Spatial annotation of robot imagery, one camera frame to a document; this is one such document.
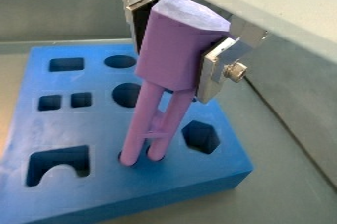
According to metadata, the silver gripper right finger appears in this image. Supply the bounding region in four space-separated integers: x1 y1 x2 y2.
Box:
196 16 269 103

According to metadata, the purple three prong object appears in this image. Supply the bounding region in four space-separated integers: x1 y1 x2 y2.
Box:
120 0 229 166

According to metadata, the blue shape sorter board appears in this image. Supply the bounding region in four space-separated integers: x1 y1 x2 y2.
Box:
0 44 253 224

